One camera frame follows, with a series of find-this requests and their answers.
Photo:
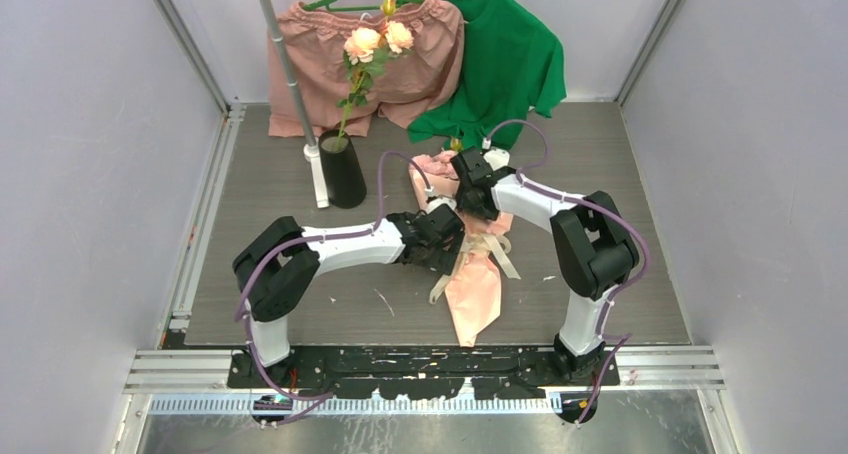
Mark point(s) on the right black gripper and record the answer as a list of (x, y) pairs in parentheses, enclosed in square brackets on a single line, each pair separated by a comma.
[(465, 202)]

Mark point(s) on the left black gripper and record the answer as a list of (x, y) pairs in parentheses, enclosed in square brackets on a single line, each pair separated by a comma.
[(443, 260)]

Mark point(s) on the cream printed ribbon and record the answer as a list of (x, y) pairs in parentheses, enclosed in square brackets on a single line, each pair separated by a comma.
[(485, 245)]

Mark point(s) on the pink paper bouquet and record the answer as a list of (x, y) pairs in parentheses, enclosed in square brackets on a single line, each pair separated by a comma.
[(474, 297)]

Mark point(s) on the black conical vase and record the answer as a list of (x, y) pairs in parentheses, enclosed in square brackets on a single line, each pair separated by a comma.
[(341, 169)]

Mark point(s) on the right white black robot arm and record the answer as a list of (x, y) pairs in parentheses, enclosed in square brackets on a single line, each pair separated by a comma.
[(599, 254)]

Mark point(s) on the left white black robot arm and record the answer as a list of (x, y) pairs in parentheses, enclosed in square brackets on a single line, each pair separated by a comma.
[(275, 271)]

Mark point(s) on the green t-shirt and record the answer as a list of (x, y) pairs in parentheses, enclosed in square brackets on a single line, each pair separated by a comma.
[(512, 64)]

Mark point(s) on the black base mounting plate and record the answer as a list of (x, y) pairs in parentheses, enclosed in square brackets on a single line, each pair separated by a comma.
[(432, 372)]

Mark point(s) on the silver clothes rack pole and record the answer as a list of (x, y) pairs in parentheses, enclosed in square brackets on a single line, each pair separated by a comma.
[(311, 150)]

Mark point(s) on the peach rose stem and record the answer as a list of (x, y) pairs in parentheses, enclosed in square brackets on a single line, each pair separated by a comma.
[(366, 53)]

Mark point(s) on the pink shorts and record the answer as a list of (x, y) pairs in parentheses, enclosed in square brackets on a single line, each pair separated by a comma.
[(419, 81)]

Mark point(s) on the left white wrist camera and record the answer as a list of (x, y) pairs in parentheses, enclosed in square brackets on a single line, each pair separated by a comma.
[(433, 203)]

